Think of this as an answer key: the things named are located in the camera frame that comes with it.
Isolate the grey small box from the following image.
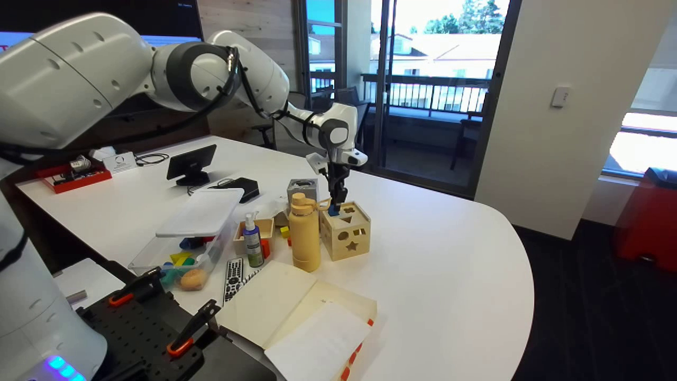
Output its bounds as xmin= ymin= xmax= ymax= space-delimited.
xmin=289 ymin=179 xmax=318 ymax=200

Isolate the white wall switch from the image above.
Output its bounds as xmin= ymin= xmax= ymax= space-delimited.
xmin=551 ymin=85 xmax=572 ymax=108

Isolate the red armchair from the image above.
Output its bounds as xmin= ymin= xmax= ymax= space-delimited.
xmin=616 ymin=167 xmax=677 ymax=271

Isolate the open cardboard box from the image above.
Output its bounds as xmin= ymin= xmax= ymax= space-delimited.
xmin=219 ymin=262 xmax=377 ymax=381

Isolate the clear plastic storage bin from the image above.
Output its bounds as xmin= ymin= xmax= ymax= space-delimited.
xmin=132 ymin=189 xmax=243 ymax=293

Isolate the wooden shape sorter box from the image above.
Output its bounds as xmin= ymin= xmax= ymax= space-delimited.
xmin=319 ymin=201 xmax=371 ymax=261

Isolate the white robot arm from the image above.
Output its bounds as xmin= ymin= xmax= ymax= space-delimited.
xmin=0 ymin=13 xmax=368 ymax=205

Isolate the blue wooden block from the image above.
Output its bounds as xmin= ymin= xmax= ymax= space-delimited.
xmin=328 ymin=204 xmax=342 ymax=217

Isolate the black perforated clamp plate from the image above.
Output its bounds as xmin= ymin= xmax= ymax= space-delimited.
xmin=78 ymin=270 xmax=220 ymax=381

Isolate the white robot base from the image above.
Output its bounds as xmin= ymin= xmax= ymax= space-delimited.
xmin=0 ymin=198 xmax=108 ymax=381

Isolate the small glue bottle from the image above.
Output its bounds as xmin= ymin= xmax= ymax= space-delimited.
xmin=243 ymin=215 xmax=265 ymax=270

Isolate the black flat pad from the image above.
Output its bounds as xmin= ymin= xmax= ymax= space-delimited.
xmin=219 ymin=179 xmax=261 ymax=204

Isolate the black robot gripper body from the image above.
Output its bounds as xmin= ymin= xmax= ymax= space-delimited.
xmin=328 ymin=164 xmax=349 ymax=200

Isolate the wall mounted tv screen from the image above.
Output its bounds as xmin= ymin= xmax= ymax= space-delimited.
xmin=0 ymin=0 xmax=203 ymax=52

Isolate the white paper sheet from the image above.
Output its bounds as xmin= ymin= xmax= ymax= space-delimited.
xmin=55 ymin=258 xmax=123 ymax=310

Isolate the white charger adapter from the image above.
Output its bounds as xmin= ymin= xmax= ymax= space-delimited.
xmin=92 ymin=147 xmax=136 ymax=173

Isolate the red tray with parts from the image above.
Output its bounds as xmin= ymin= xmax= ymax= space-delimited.
xmin=36 ymin=156 xmax=113 ymax=194

